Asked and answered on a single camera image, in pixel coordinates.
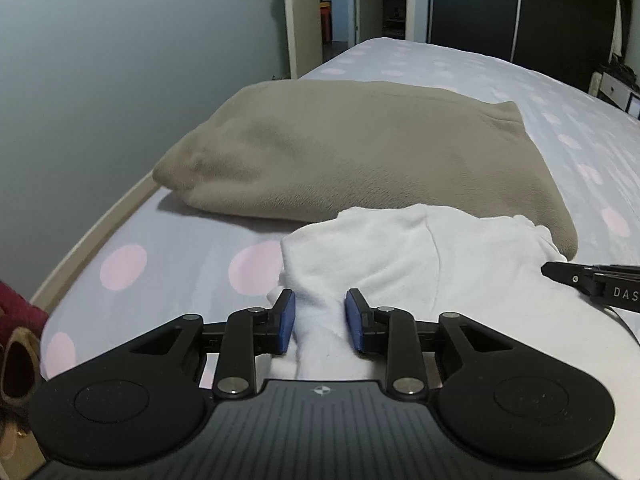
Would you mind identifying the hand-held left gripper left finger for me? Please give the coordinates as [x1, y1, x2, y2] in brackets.
[130, 288, 297, 401]

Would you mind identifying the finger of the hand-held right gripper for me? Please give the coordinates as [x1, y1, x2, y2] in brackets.
[541, 260, 608, 301]

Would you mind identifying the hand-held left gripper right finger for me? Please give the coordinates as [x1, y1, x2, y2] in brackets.
[345, 288, 521, 401]

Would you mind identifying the white fleece sweater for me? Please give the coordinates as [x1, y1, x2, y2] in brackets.
[267, 204, 640, 466]

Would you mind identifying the beige fleece garment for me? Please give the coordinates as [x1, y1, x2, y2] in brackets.
[152, 80, 580, 261]

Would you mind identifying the white nightstand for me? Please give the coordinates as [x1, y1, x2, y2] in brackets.
[589, 71, 640, 121]

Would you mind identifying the black bag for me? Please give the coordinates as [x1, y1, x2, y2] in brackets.
[605, 57, 640, 81]

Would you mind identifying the brown slipper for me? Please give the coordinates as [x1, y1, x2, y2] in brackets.
[0, 280, 51, 411]

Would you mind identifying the black sliding wardrobe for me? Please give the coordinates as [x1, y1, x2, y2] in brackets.
[431, 0, 626, 93]

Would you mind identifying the cream door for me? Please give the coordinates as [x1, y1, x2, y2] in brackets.
[281, 0, 325, 80]

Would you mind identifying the black cable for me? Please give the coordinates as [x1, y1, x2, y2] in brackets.
[602, 302, 640, 347]

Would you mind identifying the white door frame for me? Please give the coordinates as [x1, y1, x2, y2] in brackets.
[404, 0, 435, 45]

